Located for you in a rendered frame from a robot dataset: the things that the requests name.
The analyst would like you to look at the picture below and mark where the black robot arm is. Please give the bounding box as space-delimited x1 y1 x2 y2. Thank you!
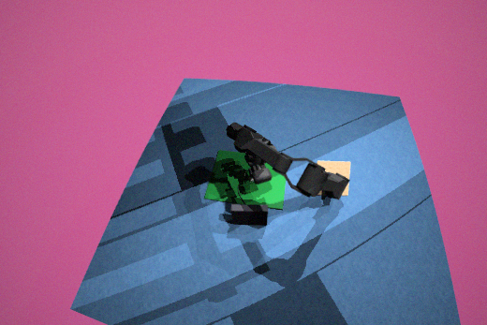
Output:
226 122 350 199

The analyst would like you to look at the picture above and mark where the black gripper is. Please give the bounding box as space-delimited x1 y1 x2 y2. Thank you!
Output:
244 152 272 185

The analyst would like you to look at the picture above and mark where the green circuit board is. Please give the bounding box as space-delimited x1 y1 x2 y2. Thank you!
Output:
204 150 286 210

